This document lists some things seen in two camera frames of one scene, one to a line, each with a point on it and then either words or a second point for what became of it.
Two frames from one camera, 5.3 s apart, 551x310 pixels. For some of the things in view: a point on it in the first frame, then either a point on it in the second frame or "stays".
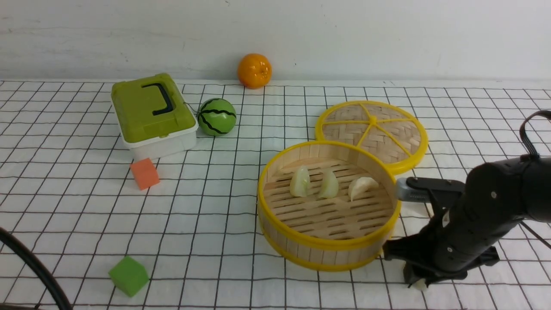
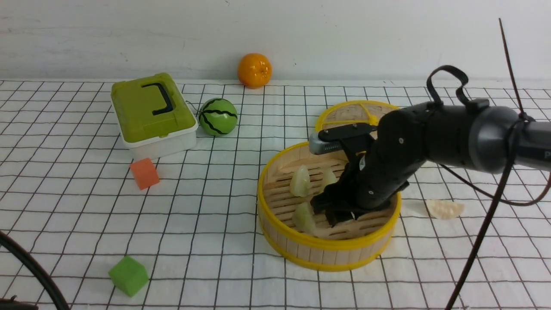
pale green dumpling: (300, 183) stays
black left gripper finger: (412, 272) → (336, 216)
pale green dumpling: (420, 284) → (304, 218)
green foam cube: (128, 275) stays
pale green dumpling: (329, 185) stays
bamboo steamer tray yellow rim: (326, 206) stays
